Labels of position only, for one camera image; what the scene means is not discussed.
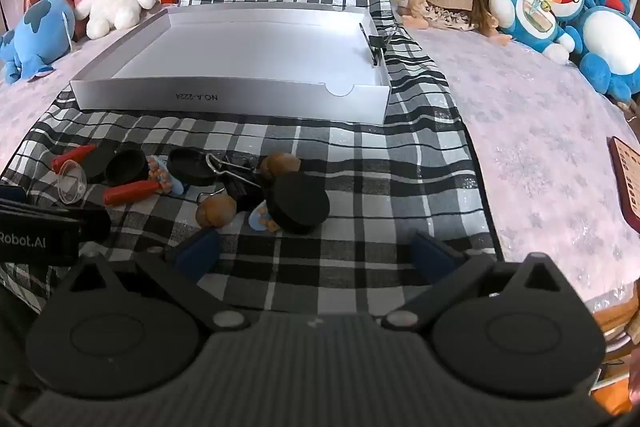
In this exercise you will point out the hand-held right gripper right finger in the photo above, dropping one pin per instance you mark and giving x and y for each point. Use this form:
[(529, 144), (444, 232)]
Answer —
[(430, 257)]

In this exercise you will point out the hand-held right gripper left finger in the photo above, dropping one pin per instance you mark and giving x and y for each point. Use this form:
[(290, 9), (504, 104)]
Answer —
[(197, 253)]

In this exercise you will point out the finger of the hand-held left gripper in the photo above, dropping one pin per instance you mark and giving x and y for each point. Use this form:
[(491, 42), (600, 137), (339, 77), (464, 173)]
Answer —
[(95, 224)]

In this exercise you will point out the white cardboard box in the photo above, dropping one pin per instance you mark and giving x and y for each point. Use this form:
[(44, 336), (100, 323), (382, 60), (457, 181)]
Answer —
[(240, 57)]

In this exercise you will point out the brown walnut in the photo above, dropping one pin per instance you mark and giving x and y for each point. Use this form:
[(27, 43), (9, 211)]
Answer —
[(216, 209), (281, 164)]

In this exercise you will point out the small black round lid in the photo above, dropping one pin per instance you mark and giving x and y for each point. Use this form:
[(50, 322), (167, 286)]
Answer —
[(126, 167), (190, 167)]

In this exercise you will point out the small blue orange figurine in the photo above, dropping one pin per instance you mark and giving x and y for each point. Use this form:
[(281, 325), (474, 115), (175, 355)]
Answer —
[(165, 177), (262, 221)]

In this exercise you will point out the large black binder clip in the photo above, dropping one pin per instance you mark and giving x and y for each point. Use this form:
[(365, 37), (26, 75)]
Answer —
[(239, 187)]

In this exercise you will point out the large black round lid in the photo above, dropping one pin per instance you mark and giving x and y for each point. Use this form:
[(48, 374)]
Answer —
[(298, 203)]

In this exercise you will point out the black white plaid cloth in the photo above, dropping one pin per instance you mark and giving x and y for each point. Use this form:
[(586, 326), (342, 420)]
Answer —
[(350, 167)]

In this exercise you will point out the blue plush toy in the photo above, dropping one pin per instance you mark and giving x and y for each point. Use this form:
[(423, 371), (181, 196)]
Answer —
[(40, 27)]

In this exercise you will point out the dark red booklet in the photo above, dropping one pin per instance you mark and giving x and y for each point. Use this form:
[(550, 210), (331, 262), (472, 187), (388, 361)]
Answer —
[(626, 187)]

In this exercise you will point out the small black binder clip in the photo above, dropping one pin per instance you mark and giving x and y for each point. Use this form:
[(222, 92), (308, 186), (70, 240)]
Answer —
[(374, 43)]

